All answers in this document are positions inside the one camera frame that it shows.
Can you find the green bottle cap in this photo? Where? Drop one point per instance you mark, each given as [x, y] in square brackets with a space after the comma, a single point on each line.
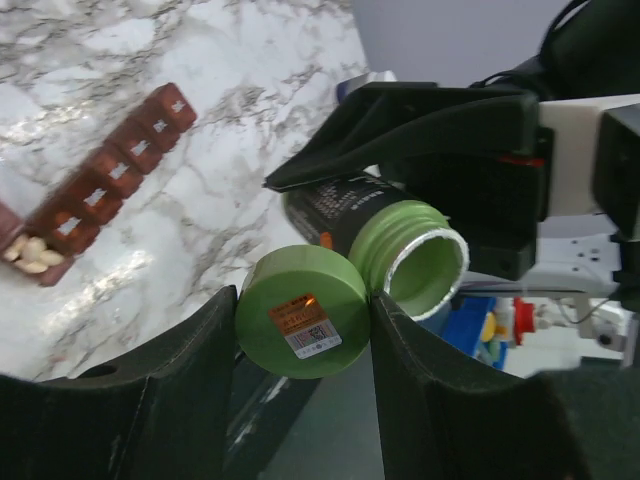
[303, 313]

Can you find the green pill bottle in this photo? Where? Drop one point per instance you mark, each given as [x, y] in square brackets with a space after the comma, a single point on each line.
[398, 244]

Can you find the blue storage bin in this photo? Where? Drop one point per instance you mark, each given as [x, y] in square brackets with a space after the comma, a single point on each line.
[463, 329]

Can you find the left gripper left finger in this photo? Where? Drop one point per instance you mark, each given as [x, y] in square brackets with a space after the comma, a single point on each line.
[158, 411]

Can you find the brown weekly pill organizer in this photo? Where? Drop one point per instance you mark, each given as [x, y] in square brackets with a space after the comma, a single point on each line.
[72, 216]

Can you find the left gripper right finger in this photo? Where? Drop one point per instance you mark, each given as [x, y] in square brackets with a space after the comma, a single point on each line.
[445, 415]

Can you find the red white small bottle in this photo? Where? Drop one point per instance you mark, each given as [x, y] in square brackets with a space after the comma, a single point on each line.
[524, 319]

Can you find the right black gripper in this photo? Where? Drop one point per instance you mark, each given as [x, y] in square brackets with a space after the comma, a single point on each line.
[562, 158]

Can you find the white pills in organizer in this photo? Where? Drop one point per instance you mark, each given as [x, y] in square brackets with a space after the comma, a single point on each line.
[31, 255]

